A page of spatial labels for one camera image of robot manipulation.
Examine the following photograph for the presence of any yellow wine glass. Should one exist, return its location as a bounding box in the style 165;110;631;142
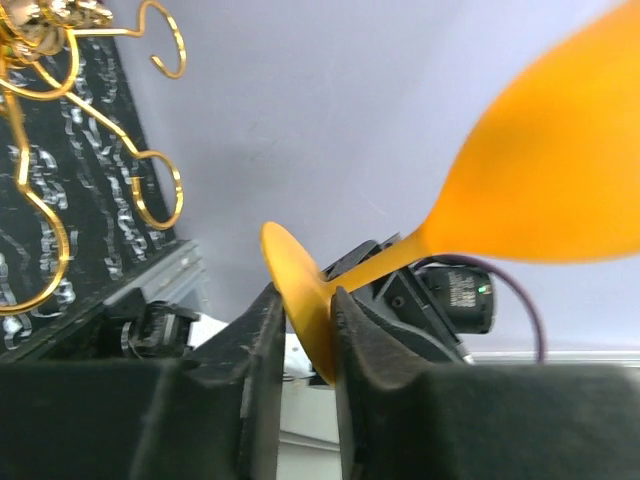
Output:
260;1;639;383

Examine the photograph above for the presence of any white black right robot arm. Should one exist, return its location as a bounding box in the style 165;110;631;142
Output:
351;260;494;364

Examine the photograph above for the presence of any gold wire glass rack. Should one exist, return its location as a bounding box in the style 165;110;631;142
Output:
0;0;188;317

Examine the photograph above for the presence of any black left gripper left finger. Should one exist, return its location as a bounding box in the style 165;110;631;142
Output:
1;286;285;479

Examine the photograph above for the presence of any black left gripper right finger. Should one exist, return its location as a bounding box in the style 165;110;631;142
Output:
331;290;639;480

